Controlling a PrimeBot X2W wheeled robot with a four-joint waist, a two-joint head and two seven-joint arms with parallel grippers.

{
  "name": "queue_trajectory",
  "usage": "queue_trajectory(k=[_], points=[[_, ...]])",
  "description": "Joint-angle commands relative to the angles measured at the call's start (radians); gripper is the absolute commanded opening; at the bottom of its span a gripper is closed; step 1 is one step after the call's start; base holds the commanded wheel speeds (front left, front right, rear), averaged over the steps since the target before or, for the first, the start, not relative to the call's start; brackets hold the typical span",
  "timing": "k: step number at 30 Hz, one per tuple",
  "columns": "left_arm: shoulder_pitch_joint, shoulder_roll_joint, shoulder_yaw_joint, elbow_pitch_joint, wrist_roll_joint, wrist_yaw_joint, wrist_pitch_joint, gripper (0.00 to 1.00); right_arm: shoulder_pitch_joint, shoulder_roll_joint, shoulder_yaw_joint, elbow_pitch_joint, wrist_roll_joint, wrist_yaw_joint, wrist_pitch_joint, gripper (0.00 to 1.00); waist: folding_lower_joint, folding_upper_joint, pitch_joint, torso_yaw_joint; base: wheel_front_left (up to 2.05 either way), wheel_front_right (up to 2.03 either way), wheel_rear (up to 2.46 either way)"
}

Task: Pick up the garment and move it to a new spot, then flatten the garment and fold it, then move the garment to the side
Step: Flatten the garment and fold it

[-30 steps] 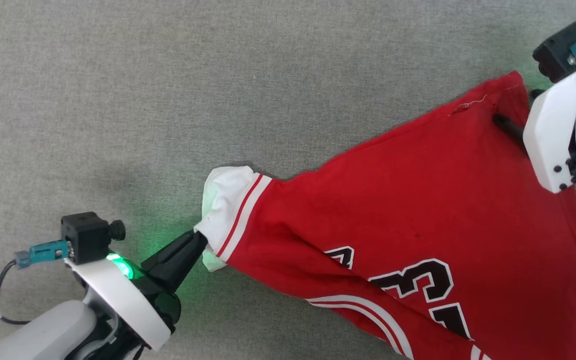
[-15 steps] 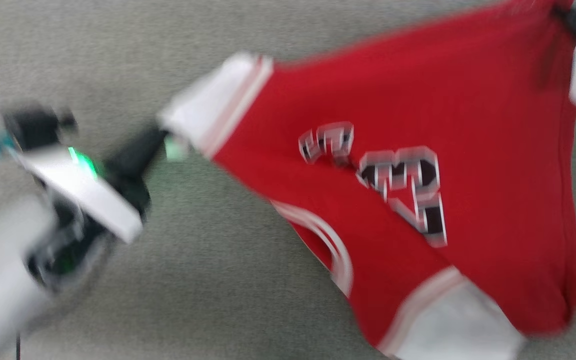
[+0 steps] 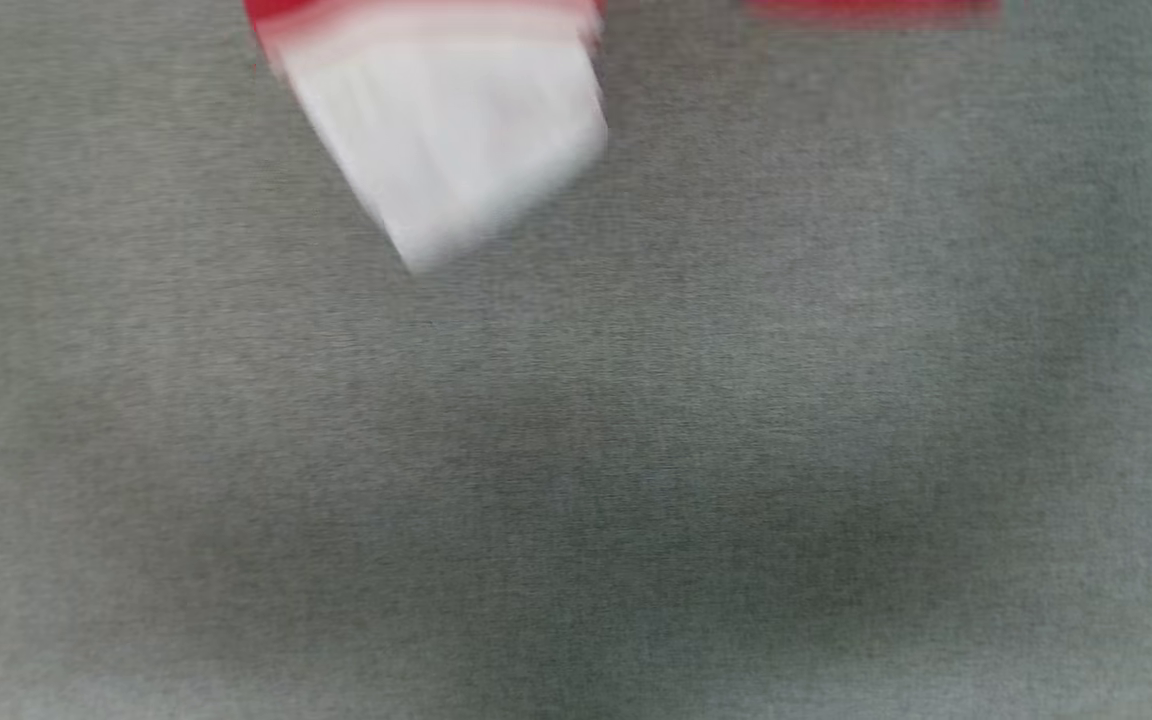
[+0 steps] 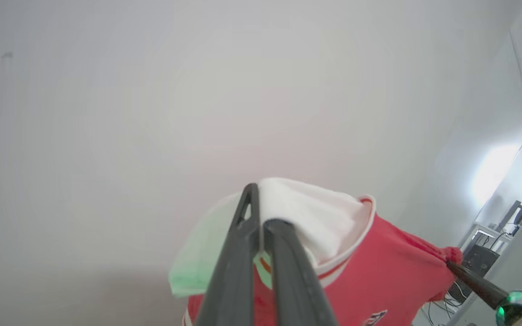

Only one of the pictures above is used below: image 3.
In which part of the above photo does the white and red cloth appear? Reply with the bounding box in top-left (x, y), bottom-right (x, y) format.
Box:
top-left (241, 0), bottom-right (1002, 276)

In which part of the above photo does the light grey fabric sofa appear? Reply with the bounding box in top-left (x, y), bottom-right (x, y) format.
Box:
top-left (0, 0), bottom-right (1152, 720)

